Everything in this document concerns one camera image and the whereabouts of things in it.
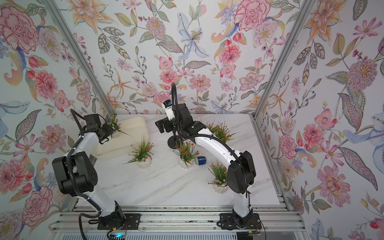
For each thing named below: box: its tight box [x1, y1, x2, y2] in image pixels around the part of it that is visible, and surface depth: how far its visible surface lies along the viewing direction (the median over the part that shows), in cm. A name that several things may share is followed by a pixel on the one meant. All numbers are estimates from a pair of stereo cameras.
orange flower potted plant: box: [121, 132, 155, 169], surface depth 88 cm
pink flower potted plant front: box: [208, 162, 229, 194], surface depth 81 cm
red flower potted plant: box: [173, 140, 205, 170], surface depth 90 cm
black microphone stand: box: [167, 131, 181, 150], surface depth 105 cm
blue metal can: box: [195, 156, 207, 166], surface depth 95 cm
